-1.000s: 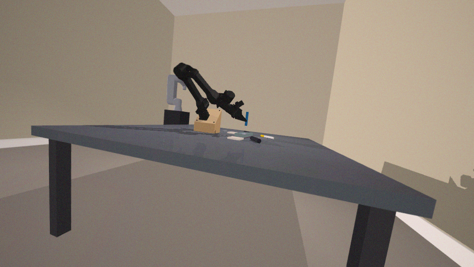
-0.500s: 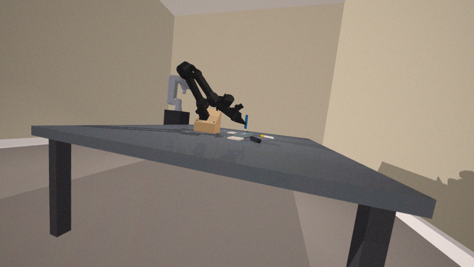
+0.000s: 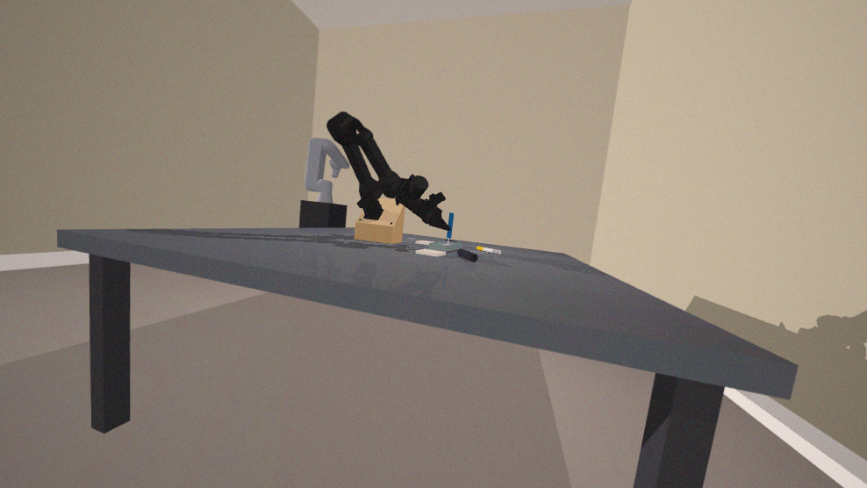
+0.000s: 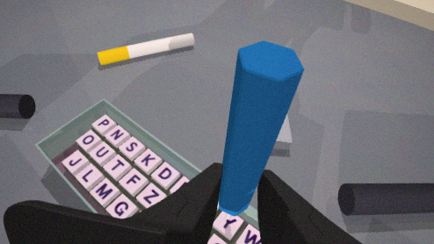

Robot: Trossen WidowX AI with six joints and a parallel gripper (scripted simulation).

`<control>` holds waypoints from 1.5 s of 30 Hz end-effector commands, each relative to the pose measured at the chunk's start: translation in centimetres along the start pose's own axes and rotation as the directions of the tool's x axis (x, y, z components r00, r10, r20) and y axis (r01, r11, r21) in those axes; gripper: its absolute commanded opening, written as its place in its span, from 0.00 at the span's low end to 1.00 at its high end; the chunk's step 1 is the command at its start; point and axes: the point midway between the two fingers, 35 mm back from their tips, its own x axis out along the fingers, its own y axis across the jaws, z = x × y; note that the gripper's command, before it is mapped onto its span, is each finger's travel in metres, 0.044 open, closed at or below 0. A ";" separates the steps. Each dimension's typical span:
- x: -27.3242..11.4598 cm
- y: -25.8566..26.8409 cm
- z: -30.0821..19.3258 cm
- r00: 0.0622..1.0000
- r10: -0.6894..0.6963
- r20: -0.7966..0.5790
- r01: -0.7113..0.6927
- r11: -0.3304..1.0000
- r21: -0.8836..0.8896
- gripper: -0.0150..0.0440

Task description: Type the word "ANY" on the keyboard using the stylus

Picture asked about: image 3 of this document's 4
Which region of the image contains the small keyboard with keys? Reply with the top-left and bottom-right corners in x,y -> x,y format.
428,241 -> 463,253

